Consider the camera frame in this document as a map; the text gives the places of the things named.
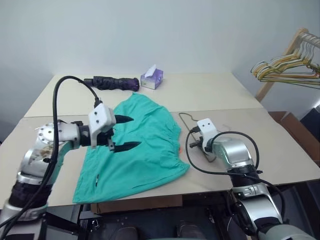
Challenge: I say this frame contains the green shorts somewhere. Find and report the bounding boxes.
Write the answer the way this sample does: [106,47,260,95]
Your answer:
[72,91,191,204]

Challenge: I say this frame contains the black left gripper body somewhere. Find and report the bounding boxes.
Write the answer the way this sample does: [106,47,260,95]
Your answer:
[96,126,117,152]

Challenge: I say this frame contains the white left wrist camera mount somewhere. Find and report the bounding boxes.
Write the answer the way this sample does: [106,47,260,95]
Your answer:
[87,102,117,149]

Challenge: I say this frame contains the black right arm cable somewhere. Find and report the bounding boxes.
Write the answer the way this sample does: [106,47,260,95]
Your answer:
[185,126,286,221]

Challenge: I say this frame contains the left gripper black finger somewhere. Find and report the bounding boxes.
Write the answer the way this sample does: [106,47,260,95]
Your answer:
[114,114,135,124]
[113,141,143,154]

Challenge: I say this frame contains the wooden clothes rack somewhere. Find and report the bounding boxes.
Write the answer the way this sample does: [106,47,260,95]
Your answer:
[254,27,320,102]

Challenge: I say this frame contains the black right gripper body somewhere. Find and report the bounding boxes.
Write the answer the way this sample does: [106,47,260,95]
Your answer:
[189,136,206,151]

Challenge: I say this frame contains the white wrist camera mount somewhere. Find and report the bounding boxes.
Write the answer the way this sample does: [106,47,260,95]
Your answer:
[87,102,117,149]
[196,118,218,151]

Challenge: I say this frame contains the bunch of clothes hangers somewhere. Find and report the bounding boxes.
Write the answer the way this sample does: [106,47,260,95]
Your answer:
[257,44,320,90]

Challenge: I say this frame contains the purple tissue box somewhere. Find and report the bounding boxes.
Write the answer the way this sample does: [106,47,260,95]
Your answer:
[139,64,165,91]

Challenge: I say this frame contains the black case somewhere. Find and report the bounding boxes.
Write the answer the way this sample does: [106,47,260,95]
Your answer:
[299,104,320,134]

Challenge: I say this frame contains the folded black purple umbrella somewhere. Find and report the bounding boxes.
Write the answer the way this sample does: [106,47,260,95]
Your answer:
[83,75,141,92]

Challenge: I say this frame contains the brown cardboard box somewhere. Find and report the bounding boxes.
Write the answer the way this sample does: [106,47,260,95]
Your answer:
[268,110,320,168]

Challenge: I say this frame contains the thin wire hanger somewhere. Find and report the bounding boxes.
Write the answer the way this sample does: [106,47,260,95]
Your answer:
[178,112,232,163]

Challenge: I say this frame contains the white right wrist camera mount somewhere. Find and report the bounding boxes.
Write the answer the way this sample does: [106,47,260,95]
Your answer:
[196,118,218,151]

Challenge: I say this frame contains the yellow wire hanger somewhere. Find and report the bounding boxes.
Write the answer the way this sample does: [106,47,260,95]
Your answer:
[251,39,320,77]

